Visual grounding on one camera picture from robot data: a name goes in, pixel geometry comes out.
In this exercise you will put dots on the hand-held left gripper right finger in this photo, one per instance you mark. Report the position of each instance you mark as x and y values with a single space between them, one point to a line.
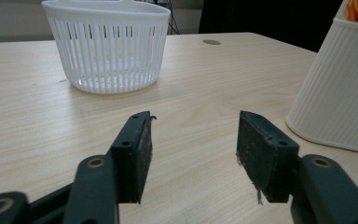
264 155

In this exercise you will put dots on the white slotted plastic basket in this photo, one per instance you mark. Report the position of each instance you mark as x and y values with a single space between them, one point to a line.
108 62

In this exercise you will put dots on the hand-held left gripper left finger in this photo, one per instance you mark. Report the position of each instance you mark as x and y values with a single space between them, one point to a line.
132 155

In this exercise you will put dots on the grey table hole cover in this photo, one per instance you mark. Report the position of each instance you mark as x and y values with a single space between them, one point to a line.
211 42

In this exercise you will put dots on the black curtain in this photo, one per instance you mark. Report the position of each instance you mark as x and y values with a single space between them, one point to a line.
261 18

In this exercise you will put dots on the white ribbed container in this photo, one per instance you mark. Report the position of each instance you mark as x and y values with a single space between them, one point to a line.
341 90

